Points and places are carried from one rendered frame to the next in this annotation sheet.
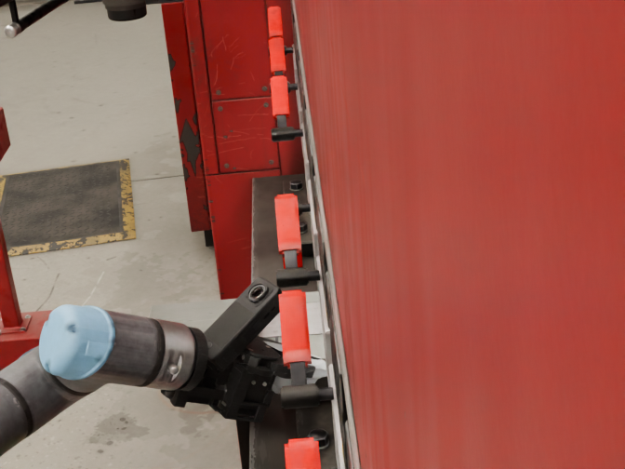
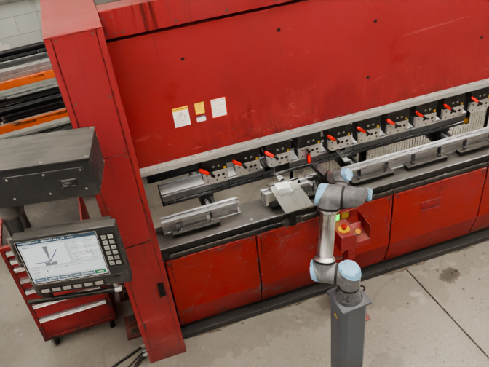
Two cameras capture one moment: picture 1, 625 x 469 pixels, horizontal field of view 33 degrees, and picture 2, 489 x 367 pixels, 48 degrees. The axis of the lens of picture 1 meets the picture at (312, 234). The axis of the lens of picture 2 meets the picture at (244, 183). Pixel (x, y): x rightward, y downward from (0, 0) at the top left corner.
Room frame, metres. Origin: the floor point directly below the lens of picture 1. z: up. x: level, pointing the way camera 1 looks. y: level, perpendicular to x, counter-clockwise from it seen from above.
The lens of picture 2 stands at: (2.10, 2.59, 3.13)
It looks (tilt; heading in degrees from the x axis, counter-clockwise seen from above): 37 degrees down; 257
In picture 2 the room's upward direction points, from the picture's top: 7 degrees counter-clockwise
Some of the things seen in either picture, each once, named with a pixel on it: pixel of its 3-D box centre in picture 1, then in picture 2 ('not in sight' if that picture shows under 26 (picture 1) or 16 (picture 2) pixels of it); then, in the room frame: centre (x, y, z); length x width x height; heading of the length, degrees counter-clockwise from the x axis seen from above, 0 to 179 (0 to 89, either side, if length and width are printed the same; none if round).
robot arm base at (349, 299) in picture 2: not in sight; (348, 290); (1.17, 0.78, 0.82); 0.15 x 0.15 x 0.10
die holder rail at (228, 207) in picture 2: not in sight; (201, 215); (1.78, -0.03, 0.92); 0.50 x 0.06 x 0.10; 1
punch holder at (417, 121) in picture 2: not in sight; (422, 111); (0.26, -0.05, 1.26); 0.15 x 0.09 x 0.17; 1
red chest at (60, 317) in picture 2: not in sight; (63, 269); (2.74, -0.37, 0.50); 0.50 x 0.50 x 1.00; 1
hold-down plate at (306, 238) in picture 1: (299, 215); (196, 227); (1.83, 0.02, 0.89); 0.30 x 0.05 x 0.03; 1
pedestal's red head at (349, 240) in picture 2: not in sight; (350, 229); (0.91, 0.27, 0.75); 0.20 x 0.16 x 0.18; 1
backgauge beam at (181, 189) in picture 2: not in sight; (321, 151); (0.84, -0.35, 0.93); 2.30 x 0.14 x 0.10; 1
